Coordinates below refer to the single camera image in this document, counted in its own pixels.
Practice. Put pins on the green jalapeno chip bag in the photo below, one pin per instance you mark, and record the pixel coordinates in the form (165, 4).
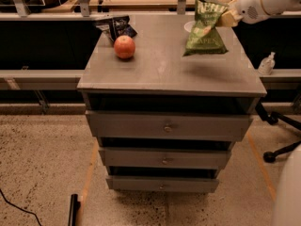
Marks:
(204, 37)

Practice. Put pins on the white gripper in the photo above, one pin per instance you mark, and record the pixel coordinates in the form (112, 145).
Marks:
(249, 8)

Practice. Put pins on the dark blue chip bag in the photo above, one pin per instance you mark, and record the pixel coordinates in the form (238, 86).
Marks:
(116, 26)

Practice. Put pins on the clear sanitizer bottle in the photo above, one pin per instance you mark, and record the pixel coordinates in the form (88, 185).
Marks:
(267, 64)

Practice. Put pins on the top grey drawer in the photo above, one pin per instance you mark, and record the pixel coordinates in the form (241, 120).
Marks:
(168, 126)

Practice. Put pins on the grey drawer cabinet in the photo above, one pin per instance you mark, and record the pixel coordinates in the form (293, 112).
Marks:
(233, 74)

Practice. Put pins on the bottom grey drawer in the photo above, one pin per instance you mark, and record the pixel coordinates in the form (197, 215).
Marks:
(167, 184)

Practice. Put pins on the middle grey drawer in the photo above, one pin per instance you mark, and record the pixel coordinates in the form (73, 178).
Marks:
(165, 158)

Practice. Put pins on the white bowl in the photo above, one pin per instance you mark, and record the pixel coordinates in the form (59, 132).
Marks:
(188, 26)

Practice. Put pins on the grey metal railing frame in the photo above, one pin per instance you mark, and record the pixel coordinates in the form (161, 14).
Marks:
(55, 53)

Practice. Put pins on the grey drawer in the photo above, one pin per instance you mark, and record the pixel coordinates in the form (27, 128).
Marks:
(167, 184)
(165, 158)
(168, 126)

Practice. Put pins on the red apple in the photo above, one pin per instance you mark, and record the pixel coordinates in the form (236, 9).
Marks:
(124, 47)

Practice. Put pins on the black floor bar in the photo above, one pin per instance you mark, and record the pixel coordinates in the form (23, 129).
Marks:
(74, 207)

